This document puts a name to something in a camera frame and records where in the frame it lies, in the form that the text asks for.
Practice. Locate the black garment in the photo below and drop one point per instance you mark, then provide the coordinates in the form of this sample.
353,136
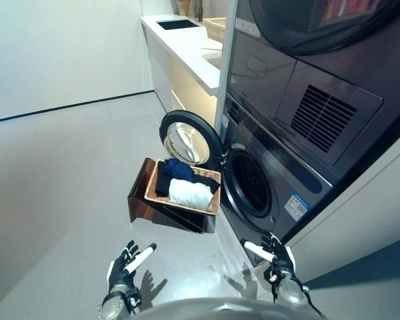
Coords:
162,186
208,182

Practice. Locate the small wicker basket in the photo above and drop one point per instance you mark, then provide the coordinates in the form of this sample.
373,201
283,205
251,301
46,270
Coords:
216,28

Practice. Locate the dark grey stacked dryer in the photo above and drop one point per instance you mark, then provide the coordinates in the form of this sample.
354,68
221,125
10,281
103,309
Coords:
320,73

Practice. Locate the white counter cabinet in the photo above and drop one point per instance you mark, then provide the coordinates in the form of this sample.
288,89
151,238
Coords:
176,60

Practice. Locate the blue barcode sticker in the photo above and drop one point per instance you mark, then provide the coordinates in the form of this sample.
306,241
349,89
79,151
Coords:
225,123

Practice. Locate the folded black garment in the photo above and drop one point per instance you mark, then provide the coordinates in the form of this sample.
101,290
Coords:
162,186

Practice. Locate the white garment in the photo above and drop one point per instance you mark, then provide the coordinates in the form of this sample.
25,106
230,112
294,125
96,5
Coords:
190,195

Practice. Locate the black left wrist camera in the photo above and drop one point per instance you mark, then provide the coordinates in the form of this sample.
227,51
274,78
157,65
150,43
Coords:
133,298

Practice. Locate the dark grey washing machine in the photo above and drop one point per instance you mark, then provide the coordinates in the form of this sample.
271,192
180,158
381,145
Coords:
286,173

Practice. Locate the blue white energy label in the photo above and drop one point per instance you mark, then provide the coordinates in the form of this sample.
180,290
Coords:
297,206

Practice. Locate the black countertop sink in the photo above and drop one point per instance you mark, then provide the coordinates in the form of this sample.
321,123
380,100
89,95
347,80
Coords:
175,24

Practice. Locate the silver robot torso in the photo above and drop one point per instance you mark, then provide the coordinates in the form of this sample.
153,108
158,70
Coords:
226,310

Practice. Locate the rectangular wicker laundry basket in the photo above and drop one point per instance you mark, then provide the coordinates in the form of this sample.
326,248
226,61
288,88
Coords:
153,196

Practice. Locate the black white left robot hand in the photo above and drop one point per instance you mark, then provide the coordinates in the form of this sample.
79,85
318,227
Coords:
120,270

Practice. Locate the white cabinet side panel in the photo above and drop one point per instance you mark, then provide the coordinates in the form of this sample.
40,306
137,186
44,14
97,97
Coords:
353,216

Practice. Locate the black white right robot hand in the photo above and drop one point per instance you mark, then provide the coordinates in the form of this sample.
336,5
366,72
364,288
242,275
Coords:
281,261

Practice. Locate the navy blue garment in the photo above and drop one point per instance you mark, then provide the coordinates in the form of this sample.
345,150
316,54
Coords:
178,170

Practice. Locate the round glass washing machine door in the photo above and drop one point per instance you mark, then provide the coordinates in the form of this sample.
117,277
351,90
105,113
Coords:
186,140

